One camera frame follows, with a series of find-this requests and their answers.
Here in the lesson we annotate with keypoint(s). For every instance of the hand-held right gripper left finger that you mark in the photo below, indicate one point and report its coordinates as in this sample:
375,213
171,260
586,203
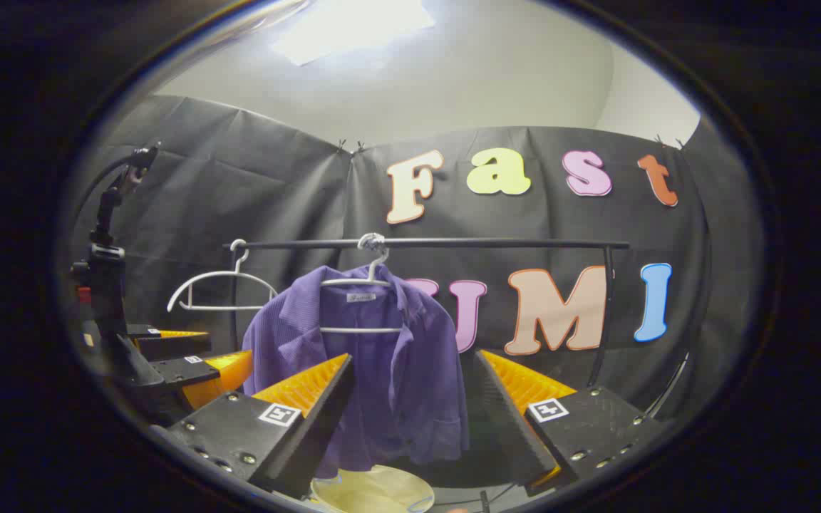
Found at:
325,413

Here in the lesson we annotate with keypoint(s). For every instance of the black backdrop cloth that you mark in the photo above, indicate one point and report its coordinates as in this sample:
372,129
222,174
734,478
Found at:
239,185

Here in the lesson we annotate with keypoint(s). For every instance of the black clothes rack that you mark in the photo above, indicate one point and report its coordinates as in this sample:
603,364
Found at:
489,243

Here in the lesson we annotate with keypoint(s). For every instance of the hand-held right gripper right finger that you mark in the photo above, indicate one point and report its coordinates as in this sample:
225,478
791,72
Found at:
507,413

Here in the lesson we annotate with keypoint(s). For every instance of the purple shirt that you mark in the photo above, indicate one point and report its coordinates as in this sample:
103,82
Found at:
410,370

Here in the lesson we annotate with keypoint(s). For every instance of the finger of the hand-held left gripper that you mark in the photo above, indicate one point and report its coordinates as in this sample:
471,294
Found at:
168,345
182,374

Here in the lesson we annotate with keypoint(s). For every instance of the white hanger with metal hook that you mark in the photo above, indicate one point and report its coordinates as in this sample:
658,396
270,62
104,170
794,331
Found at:
371,242

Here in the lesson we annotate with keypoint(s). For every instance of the cream laundry hamper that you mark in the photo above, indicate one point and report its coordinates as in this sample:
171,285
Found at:
375,491

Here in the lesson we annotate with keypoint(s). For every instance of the empty white plastic hanger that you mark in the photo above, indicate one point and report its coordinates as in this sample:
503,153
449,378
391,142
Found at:
221,273

